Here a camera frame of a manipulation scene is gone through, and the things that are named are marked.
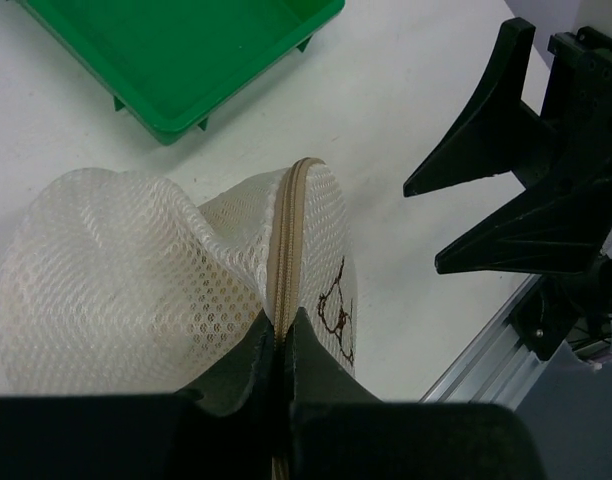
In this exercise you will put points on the green plastic tray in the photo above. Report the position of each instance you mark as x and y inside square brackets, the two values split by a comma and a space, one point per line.
[172, 63]

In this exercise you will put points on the aluminium mounting rail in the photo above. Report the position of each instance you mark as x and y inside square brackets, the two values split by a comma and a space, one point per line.
[506, 359]

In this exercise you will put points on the white mesh laundry bag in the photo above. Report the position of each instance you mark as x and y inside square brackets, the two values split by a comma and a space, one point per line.
[118, 282]

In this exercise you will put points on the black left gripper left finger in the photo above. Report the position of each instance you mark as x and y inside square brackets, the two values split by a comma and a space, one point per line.
[223, 431]

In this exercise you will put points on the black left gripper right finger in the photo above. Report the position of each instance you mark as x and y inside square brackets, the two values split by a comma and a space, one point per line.
[324, 423]

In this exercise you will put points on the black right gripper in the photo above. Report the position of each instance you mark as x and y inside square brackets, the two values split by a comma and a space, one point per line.
[562, 223]

